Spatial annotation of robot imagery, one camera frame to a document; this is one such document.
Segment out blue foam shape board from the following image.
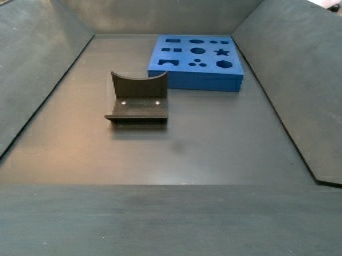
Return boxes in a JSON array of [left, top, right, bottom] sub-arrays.
[[147, 35, 243, 92]]

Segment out black curved holder stand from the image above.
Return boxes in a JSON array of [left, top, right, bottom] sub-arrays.
[[106, 72, 168, 122]]

